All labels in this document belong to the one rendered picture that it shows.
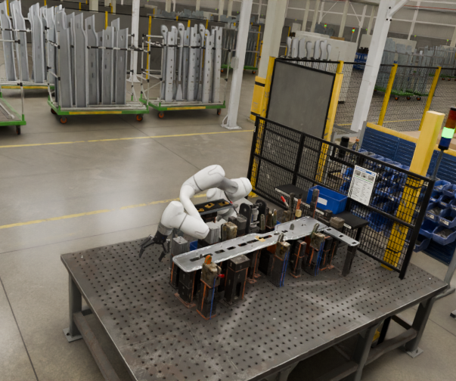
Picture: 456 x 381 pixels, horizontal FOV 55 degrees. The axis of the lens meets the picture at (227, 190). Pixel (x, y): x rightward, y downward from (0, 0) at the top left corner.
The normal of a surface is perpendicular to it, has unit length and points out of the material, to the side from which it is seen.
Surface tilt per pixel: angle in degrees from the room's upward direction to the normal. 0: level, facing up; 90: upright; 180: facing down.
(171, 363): 0
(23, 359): 0
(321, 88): 89
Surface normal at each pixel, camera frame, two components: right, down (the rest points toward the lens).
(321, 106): -0.80, 0.14
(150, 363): 0.12, -0.92
